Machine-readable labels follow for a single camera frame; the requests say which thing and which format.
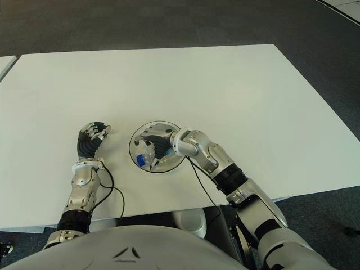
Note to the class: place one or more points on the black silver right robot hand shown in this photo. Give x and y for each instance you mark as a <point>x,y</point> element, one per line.
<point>160,137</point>

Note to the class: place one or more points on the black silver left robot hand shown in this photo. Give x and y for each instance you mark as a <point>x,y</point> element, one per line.
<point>87,143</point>

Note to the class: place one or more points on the clear blue-capped water bottle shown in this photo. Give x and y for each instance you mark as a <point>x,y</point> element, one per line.
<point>140,159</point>

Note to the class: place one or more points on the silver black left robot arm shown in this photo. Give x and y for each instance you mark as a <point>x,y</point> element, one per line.
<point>81,185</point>

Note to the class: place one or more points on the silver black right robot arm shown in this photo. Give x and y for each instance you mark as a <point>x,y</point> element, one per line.
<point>213,157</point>

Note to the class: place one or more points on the white plate with black rim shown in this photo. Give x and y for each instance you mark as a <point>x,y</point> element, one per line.
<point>171,166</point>

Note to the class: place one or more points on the white neighbouring table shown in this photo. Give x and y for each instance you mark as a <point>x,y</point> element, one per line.
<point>5,66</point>

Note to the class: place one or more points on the grey robot torso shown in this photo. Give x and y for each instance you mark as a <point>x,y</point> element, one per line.
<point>126,249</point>

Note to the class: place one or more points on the black wheeled stand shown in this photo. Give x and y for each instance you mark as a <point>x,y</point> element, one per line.
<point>6,249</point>

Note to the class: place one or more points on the white round pedestal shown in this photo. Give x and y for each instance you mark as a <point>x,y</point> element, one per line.
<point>191,223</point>

